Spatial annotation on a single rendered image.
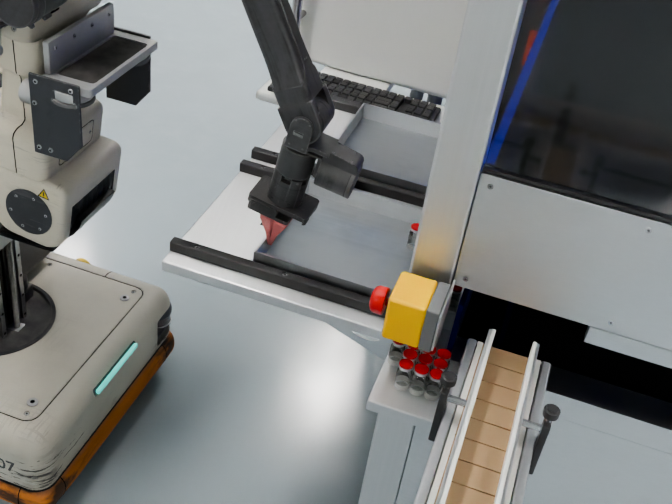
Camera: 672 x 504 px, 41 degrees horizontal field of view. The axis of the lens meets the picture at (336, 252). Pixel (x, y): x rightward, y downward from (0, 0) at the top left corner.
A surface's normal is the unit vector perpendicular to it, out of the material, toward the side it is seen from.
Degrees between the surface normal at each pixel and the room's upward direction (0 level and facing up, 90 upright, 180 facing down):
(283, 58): 87
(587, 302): 90
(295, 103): 90
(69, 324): 0
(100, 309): 0
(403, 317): 90
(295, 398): 0
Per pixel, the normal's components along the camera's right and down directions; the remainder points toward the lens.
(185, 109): 0.12, -0.80
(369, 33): -0.35, 0.52
